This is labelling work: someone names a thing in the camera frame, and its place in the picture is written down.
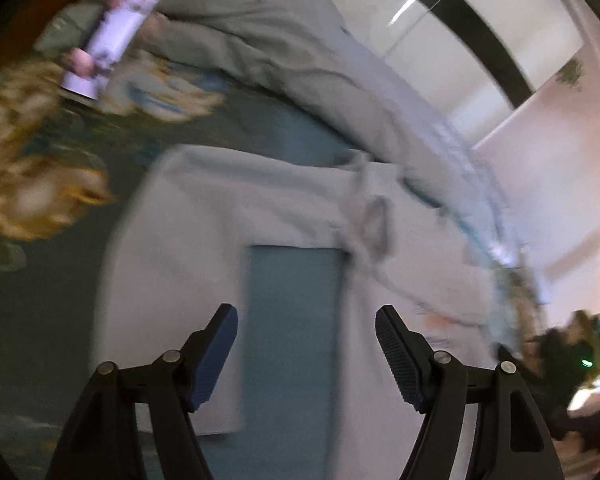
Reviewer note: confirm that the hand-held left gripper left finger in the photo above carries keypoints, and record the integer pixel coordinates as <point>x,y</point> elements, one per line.
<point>215,360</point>

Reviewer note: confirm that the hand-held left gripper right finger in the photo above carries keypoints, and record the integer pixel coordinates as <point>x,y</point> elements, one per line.
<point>400,360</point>

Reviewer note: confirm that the light blue pants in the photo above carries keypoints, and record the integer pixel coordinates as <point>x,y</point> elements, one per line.
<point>190,240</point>

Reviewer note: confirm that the pile of yellow green clothes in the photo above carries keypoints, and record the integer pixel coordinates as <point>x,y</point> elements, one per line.
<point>587,325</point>

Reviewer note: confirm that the teal floral bed sheet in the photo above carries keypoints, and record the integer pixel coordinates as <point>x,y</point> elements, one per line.
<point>45,310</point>

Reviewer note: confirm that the white wardrobe with black band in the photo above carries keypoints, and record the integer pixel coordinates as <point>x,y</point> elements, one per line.
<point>455,85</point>

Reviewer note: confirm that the green potted plant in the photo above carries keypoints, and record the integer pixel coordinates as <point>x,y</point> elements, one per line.
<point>570,74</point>

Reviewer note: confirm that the grey blue floral quilt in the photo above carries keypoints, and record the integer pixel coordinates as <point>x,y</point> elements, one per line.
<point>280,50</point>

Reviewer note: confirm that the smartphone with lit screen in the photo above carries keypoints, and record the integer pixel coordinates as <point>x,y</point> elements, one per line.
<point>120,25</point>

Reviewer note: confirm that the grey green pillow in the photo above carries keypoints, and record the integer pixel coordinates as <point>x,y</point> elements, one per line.
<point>65,30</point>

